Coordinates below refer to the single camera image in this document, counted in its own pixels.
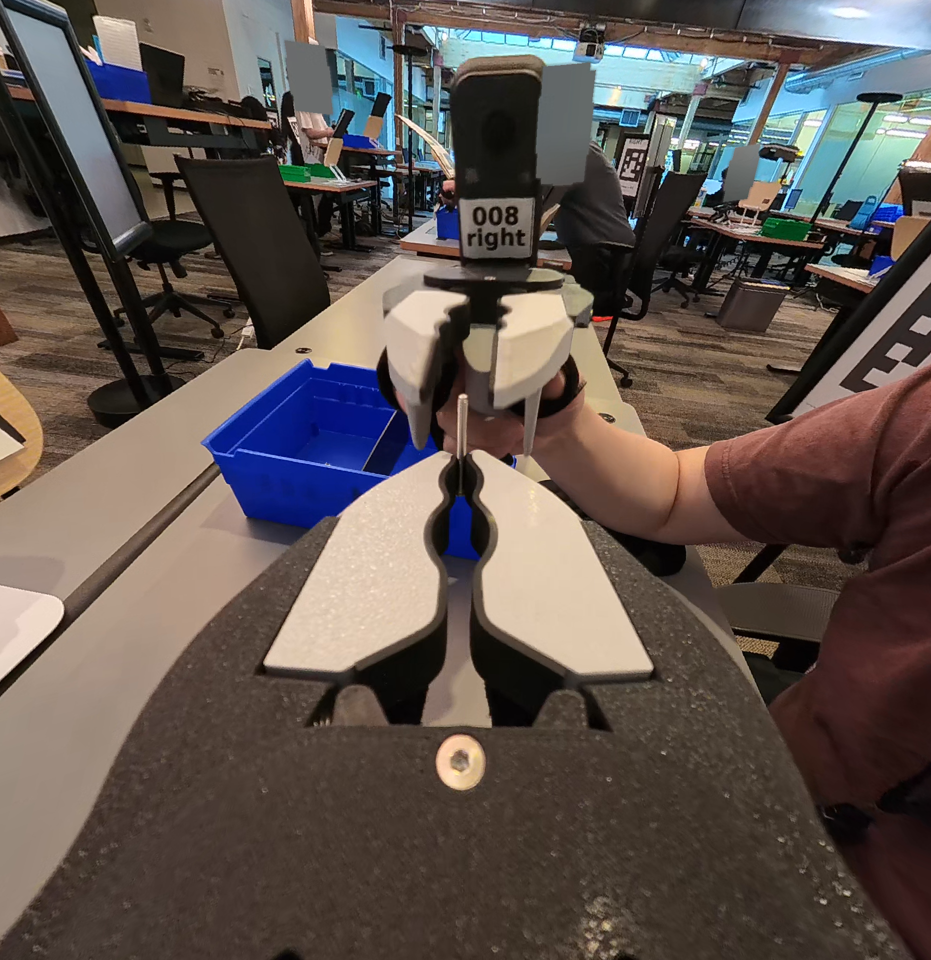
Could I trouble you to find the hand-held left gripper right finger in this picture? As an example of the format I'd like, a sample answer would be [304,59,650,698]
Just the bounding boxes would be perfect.
[469,447,656,687]

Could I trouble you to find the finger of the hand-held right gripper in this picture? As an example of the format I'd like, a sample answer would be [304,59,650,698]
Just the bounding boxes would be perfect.
[464,292,581,459]
[381,291,472,451]

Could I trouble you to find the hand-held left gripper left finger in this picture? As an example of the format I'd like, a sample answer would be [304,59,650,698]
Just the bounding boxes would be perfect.
[261,448,455,687]

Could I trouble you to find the blue plastic parts bin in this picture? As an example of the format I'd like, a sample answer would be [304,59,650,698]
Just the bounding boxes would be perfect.
[201,358,521,561]

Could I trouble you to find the person's right forearm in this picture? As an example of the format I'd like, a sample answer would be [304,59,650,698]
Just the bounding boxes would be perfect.
[589,420,749,548]

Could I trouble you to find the person's right hand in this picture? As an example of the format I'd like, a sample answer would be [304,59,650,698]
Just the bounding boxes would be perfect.
[394,371,620,492]

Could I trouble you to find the distant marker sign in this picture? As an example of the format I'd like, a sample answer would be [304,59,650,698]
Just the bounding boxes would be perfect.
[614,134,655,201]

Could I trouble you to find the black highback office chair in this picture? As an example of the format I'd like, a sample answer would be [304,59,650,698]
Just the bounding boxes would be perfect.
[593,170,709,388]

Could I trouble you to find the wooden office desk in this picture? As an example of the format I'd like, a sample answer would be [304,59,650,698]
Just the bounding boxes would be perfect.
[283,177,379,253]

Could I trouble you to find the black mesh office chair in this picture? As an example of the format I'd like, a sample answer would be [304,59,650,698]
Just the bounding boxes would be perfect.
[174,155,332,352]

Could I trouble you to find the grey trash can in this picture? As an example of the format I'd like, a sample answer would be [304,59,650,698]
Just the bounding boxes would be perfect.
[716,276,790,334]

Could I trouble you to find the black swivel chair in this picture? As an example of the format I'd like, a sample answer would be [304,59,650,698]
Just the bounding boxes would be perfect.
[112,216,239,339]

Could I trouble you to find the person in maroon shirt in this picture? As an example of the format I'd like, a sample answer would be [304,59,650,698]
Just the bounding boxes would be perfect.
[704,360,931,960]

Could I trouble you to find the white base sheet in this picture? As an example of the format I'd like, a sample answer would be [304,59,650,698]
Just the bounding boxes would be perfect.
[0,581,66,698]

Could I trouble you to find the large framed marker sign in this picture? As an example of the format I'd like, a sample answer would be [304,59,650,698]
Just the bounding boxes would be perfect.
[765,232,931,426]

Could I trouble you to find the blue storage bin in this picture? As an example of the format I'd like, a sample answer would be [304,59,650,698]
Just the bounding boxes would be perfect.
[86,59,154,105]

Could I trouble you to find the black floor lamp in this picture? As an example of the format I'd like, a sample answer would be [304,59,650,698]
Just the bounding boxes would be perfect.
[809,90,904,223]

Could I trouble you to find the whiteboard on black stand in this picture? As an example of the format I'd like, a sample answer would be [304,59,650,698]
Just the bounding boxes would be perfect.
[0,0,188,431]

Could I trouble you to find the black shoulder strap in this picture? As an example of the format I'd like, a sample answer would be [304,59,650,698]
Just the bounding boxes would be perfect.
[818,763,931,843]

